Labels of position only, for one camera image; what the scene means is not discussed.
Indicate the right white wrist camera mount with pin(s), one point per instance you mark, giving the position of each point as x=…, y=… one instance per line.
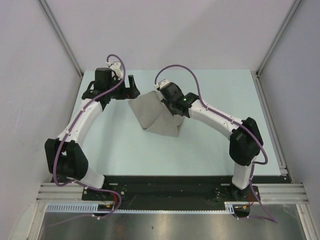
x=158, y=86

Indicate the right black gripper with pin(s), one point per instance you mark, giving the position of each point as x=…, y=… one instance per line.
x=166, y=103

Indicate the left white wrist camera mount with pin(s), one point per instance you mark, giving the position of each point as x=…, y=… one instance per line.
x=116, y=69

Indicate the aluminium front rail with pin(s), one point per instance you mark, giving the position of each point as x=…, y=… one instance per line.
x=268, y=193

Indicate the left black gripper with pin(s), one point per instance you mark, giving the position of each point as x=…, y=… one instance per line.
x=130, y=92

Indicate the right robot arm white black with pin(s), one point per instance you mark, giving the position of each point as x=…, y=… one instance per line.
x=244, y=136

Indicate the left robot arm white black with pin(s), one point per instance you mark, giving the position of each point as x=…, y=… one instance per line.
x=64, y=154

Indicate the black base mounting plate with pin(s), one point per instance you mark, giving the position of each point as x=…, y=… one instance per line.
x=179, y=203

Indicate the left aluminium frame post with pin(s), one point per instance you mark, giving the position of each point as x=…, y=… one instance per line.
x=49, y=15

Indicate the grey cloth napkin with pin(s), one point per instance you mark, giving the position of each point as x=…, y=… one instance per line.
x=154, y=117

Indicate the right aluminium frame post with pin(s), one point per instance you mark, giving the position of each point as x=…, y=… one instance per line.
x=279, y=35

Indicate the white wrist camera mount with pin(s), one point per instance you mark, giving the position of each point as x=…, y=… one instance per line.
x=158, y=86
x=116, y=69

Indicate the aluminium frame post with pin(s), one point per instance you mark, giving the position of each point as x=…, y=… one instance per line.
x=279, y=35
x=49, y=15

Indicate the white slotted cable duct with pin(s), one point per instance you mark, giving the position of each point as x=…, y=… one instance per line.
x=99, y=208

